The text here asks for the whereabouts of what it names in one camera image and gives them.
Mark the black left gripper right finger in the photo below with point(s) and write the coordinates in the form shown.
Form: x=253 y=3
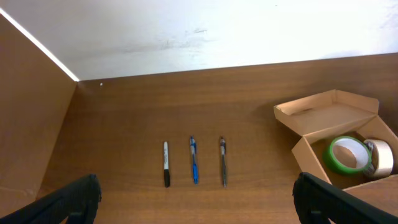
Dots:
x=317 y=201

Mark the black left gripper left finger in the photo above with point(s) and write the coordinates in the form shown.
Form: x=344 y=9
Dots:
x=76 y=202

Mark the green tape roll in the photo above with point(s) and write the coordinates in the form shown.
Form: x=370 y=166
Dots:
x=346 y=155

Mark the beige masking tape roll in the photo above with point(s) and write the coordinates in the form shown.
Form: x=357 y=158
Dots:
x=382 y=160

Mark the brown cardboard box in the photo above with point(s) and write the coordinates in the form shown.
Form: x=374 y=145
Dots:
x=320 y=118

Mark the black ballpoint pen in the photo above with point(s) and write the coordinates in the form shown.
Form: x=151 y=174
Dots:
x=223 y=161

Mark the blue ballpoint pen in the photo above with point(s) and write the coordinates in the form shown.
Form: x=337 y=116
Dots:
x=193 y=148

